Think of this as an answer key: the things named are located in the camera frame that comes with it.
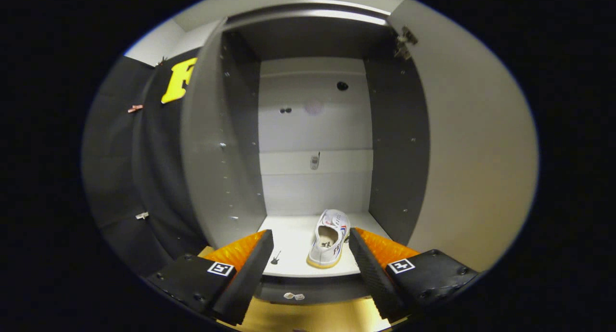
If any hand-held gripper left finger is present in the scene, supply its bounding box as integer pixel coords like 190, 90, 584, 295
146, 229, 275, 326

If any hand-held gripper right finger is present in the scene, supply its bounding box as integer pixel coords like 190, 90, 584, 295
348, 227, 479, 323

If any white canvas shoe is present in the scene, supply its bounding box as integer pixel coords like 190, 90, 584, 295
307, 209, 351, 269

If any gray shoe cabinet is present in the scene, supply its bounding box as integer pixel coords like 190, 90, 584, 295
180, 0, 431, 306

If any metal door hinge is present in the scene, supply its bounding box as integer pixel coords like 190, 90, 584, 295
394, 26, 419, 60

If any black backdrop cloth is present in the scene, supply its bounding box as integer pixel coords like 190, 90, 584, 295
82, 48, 208, 278

